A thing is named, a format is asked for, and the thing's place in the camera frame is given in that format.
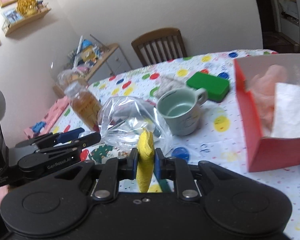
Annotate red cardboard box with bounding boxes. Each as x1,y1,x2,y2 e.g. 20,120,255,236
234,54,300,172

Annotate clear plastic bag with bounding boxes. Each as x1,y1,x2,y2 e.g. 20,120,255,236
98,96,173,154

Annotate white tissue pack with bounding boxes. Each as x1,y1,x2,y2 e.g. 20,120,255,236
270,83,300,139

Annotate wooden wall shelf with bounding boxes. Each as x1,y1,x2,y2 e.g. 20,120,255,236
2,1,51,36

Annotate pink patterned paper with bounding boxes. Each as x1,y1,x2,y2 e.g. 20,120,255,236
24,96,70,139

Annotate brown wooden chair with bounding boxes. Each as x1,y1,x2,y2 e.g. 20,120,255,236
131,27,187,67

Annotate balloon pattern tablecloth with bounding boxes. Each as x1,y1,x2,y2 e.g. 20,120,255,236
25,49,300,240

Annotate yellow small sponge cloth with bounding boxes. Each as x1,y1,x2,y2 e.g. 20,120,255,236
136,128,155,193

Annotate white wooden side cabinet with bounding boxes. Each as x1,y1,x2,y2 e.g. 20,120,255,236
85,43,132,85

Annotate green rectangular sponge block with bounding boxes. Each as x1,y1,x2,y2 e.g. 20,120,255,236
186,72,230,102

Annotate person left hand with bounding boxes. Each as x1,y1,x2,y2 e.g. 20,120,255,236
0,185,10,206

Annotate christmas pattern sock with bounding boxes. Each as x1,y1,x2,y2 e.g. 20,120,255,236
87,143,129,164

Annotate pale green ceramic mug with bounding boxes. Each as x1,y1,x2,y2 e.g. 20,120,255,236
157,88,208,136

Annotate amber tea plastic bottle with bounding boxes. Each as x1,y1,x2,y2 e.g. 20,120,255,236
64,81,102,132

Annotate pink mesh bath sponge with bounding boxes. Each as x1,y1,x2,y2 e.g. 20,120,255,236
249,64,288,137

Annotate grey knitted cloth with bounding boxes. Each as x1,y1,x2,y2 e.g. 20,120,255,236
154,75,186,99

